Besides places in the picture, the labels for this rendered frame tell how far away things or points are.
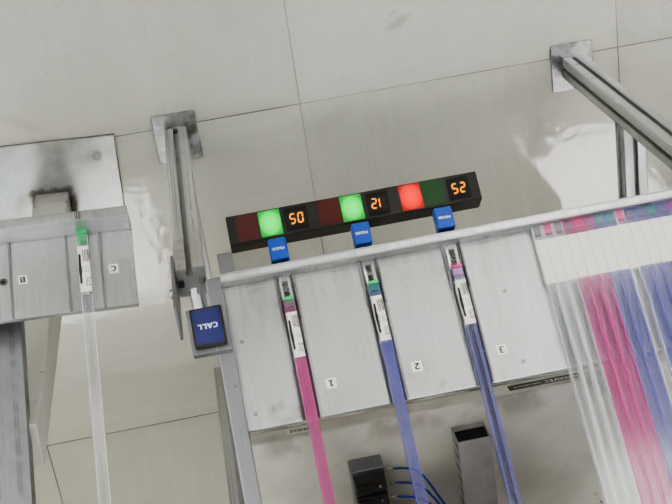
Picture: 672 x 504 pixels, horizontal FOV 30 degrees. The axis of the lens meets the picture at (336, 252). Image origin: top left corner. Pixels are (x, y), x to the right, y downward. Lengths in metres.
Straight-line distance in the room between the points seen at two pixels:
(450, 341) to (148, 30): 0.91
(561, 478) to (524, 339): 0.43
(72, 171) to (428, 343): 0.93
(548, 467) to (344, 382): 0.50
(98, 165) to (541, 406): 0.92
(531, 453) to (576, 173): 0.71
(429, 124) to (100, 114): 0.60
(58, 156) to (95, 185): 0.08
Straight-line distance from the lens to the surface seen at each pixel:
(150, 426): 2.54
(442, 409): 1.87
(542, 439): 1.94
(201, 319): 1.56
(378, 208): 1.66
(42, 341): 1.77
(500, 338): 1.61
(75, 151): 2.30
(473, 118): 2.37
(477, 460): 1.87
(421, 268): 1.62
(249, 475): 1.54
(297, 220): 1.65
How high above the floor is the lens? 2.19
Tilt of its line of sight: 65 degrees down
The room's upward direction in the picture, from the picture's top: 159 degrees clockwise
